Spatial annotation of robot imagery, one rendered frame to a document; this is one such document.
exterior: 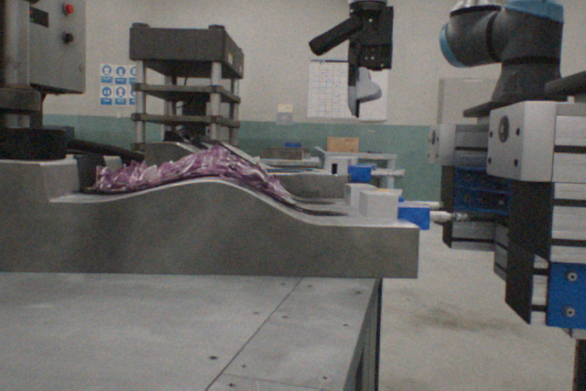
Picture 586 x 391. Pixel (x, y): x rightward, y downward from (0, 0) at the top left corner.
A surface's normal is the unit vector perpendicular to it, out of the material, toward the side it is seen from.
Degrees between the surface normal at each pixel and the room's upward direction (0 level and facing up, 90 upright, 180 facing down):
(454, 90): 90
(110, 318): 0
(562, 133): 90
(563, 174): 90
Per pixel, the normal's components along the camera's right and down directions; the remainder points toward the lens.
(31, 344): 0.04, -1.00
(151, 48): -0.05, 0.05
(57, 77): 0.97, 0.04
